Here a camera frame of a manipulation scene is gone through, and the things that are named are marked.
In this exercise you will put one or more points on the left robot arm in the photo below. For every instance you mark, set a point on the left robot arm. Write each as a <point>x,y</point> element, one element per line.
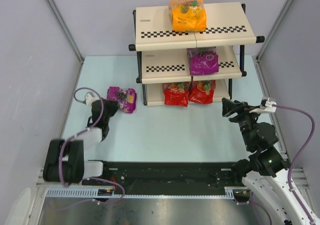
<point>65,159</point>

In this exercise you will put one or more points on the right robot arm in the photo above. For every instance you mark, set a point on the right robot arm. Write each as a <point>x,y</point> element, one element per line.
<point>266,173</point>

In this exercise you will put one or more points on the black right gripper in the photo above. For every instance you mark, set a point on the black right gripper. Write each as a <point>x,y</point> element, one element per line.
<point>236,110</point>

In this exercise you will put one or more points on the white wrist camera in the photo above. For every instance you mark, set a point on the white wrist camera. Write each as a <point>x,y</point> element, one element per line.
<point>89,99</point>
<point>267,106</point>

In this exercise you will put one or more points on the orange mango gummy bag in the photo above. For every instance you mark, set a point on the orange mango gummy bag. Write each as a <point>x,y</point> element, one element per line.
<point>187,15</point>

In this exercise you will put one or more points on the grey cable duct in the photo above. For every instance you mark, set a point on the grey cable duct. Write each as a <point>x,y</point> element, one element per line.
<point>140,192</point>

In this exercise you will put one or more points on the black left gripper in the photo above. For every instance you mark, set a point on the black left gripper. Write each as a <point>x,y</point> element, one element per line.
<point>108,107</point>

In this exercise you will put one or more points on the red fruit gummy bag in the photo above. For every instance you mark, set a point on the red fruit gummy bag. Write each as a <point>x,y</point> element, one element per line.
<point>202,92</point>
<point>176,93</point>

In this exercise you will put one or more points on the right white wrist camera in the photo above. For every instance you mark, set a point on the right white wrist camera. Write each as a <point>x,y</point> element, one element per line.
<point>267,106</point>

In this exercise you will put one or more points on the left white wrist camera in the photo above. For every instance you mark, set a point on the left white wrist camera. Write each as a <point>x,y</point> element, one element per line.
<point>89,99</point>

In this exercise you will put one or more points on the purple grape gummy bag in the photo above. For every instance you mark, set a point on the purple grape gummy bag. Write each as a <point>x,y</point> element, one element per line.
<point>126,98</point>
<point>202,61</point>

